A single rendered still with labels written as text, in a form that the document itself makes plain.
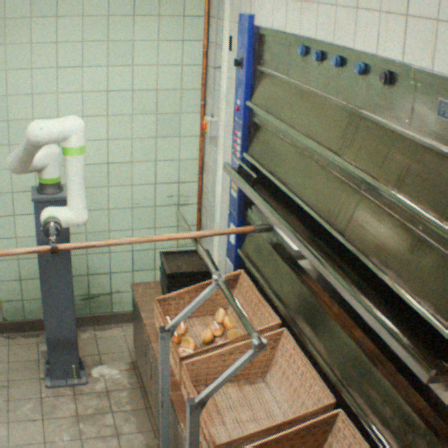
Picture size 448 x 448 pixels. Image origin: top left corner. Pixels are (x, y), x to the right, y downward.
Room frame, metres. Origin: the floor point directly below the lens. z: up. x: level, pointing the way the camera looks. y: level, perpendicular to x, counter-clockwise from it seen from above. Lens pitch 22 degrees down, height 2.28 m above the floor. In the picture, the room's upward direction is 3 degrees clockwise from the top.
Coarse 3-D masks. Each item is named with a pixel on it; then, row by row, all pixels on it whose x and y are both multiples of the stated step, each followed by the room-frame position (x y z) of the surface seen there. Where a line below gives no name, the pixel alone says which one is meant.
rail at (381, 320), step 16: (240, 176) 2.67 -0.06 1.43; (256, 192) 2.46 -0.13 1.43; (272, 208) 2.28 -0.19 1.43; (288, 224) 2.12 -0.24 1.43; (304, 240) 1.98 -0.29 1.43; (320, 256) 1.85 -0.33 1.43; (336, 272) 1.73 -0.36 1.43; (352, 288) 1.63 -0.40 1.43; (368, 304) 1.53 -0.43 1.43; (384, 320) 1.44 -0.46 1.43; (400, 336) 1.36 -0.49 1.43; (416, 352) 1.28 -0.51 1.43; (432, 368) 1.21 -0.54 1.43
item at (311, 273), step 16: (272, 240) 2.61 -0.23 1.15; (288, 256) 2.43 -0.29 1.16; (304, 256) 2.38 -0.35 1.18; (304, 272) 2.26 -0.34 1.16; (320, 272) 2.23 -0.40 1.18; (320, 288) 2.11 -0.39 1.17; (336, 304) 1.98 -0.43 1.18; (352, 320) 1.86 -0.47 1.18; (368, 336) 1.75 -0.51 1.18; (384, 352) 1.65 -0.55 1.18; (384, 368) 1.62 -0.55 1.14; (400, 368) 1.56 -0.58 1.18; (400, 384) 1.52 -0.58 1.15; (416, 384) 1.47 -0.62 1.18; (416, 400) 1.42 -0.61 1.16; (432, 400) 1.39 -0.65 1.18; (432, 416) 1.34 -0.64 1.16
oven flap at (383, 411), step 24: (264, 240) 2.77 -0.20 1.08; (264, 264) 2.67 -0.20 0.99; (288, 288) 2.40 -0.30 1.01; (288, 312) 2.29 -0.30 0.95; (312, 312) 2.17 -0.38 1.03; (312, 336) 2.09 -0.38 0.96; (336, 336) 1.96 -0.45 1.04; (336, 360) 1.89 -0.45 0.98; (360, 360) 1.79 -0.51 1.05; (336, 384) 1.79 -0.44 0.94; (360, 384) 1.72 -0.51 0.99; (384, 384) 1.63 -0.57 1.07; (360, 408) 1.64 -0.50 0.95; (384, 408) 1.57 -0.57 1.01; (408, 408) 1.49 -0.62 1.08; (384, 432) 1.51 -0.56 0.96; (408, 432) 1.43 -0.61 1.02
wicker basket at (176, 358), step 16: (240, 272) 2.88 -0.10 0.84; (192, 288) 2.80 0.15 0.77; (240, 288) 2.83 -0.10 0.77; (256, 288) 2.69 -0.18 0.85; (160, 304) 2.75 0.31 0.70; (176, 304) 2.77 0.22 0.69; (208, 304) 2.83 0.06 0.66; (224, 304) 2.86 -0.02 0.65; (240, 304) 2.77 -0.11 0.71; (256, 304) 2.62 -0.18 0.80; (160, 320) 2.61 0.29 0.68; (192, 320) 2.78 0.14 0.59; (208, 320) 2.79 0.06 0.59; (256, 320) 2.56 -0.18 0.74; (272, 320) 2.43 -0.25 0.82; (192, 336) 2.63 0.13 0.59; (240, 336) 2.32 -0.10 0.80; (176, 352) 2.28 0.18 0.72; (192, 352) 2.25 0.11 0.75; (208, 352) 2.27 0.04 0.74; (176, 368) 2.29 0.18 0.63
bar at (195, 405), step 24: (192, 240) 2.53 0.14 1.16; (216, 288) 2.16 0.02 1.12; (192, 312) 2.13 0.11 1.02; (240, 312) 1.89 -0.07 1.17; (168, 336) 2.09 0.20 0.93; (168, 360) 2.09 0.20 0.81; (240, 360) 1.70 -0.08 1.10; (168, 384) 2.09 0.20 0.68; (216, 384) 1.67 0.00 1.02; (168, 408) 2.09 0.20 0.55; (192, 408) 1.63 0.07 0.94; (168, 432) 2.09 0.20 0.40; (192, 432) 1.63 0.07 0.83
